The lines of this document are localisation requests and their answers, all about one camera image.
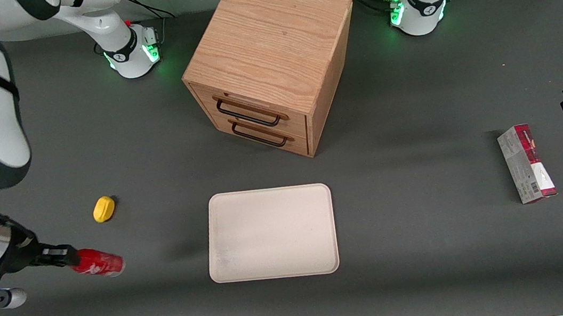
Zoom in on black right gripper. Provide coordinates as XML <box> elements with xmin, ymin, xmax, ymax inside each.
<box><xmin>0</xmin><ymin>209</ymin><xmax>81</xmax><ymax>276</ymax></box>

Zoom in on red coke bottle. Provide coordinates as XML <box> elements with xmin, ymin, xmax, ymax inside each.
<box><xmin>68</xmin><ymin>244</ymin><xmax>127</xmax><ymax>282</ymax></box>

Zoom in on beige rectangular tray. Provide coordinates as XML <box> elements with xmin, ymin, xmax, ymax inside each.
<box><xmin>200</xmin><ymin>180</ymin><xmax>341</xmax><ymax>288</ymax></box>

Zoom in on yellow toy lemon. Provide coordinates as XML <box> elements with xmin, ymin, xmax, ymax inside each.
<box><xmin>91</xmin><ymin>195</ymin><xmax>118</xmax><ymax>224</ymax></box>

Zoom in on grey and red carton box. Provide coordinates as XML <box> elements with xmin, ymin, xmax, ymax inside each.
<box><xmin>495</xmin><ymin>120</ymin><xmax>559</xmax><ymax>207</ymax></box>

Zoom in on wooden drawer front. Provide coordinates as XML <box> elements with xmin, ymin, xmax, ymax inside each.
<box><xmin>190</xmin><ymin>71</ymin><xmax>309</xmax><ymax>148</ymax></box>
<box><xmin>212</xmin><ymin>106</ymin><xmax>310</xmax><ymax>168</ymax></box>

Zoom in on wooden drawer cabinet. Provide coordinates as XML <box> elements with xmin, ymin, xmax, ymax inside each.
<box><xmin>172</xmin><ymin>0</ymin><xmax>371</xmax><ymax>173</ymax></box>

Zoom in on black wire drawer handle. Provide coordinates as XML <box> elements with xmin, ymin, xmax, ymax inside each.
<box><xmin>215</xmin><ymin>91</ymin><xmax>283</xmax><ymax>133</ymax></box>
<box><xmin>230</xmin><ymin>116</ymin><xmax>290</xmax><ymax>153</ymax></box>

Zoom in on black right arm base cables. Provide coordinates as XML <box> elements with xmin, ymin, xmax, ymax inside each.
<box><xmin>123</xmin><ymin>0</ymin><xmax>180</xmax><ymax>53</ymax></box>

